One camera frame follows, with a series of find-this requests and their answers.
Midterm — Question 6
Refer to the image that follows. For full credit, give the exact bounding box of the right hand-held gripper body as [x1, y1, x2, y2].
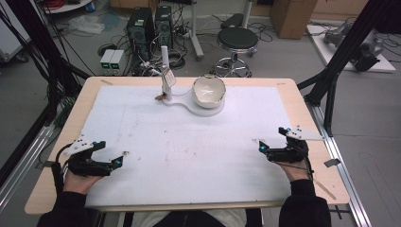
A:
[267, 125, 325, 165]

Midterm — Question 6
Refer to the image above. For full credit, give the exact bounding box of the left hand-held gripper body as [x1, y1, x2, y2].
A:
[61, 134, 112, 178]

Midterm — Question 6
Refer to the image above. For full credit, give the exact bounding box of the person's left hand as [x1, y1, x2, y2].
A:
[63, 174, 105, 195]

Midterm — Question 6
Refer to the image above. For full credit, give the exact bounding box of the person's right hand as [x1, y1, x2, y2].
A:
[278, 159, 313, 183]

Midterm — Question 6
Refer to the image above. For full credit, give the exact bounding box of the wooden table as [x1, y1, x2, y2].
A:
[24, 76, 351, 216]

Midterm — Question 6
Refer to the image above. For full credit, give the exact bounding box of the long tan tape strip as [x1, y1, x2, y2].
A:
[312, 177, 338, 201]

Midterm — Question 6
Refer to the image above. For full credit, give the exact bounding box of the white foam mat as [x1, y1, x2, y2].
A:
[82, 84, 293, 209]

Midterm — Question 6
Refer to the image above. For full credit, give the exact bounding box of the white ceramic bowl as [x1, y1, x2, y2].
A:
[191, 74, 227, 110]

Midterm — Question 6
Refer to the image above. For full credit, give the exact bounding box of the white power supply unit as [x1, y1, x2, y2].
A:
[109, 49, 126, 76]
[99, 48, 116, 76]

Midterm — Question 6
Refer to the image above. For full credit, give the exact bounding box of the white board on floor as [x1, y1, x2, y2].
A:
[306, 23, 397, 74]

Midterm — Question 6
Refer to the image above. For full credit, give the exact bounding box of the person's torso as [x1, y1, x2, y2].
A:
[122, 208, 263, 227]

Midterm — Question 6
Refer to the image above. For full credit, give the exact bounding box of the black round stool chrome base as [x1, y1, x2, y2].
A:
[214, 26, 260, 79]

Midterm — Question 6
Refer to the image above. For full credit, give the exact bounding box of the cardboard box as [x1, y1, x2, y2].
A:
[270, 0, 318, 41]

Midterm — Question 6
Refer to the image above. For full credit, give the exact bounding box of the grey robot device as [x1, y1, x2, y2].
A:
[323, 21, 385, 73]

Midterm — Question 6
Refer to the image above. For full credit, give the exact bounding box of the clear plastic sheet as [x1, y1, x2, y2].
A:
[66, 13, 106, 36]

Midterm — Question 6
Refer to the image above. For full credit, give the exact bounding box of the black computer tower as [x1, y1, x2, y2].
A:
[126, 7, 156, 61]
[154, 4, 174, 50]

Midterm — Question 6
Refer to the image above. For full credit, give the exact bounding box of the grey stand leg with wheel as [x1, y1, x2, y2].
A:
[188, 0, 206, 61]

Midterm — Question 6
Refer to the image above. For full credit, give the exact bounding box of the thin cable of right gripper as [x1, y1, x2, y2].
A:
[272, 157, 315, 184]

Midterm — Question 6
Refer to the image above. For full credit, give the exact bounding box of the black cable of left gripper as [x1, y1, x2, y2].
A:
[51, 143, 74, 194]

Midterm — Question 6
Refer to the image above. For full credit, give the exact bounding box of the aluminium rail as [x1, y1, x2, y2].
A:
[0, 124, 56, 211]
[305, 100, 374, 227]

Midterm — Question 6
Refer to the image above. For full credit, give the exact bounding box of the black metal frame strut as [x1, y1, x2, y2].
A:
[0, 0, 93, 187]
[297, 0, 401, 137]

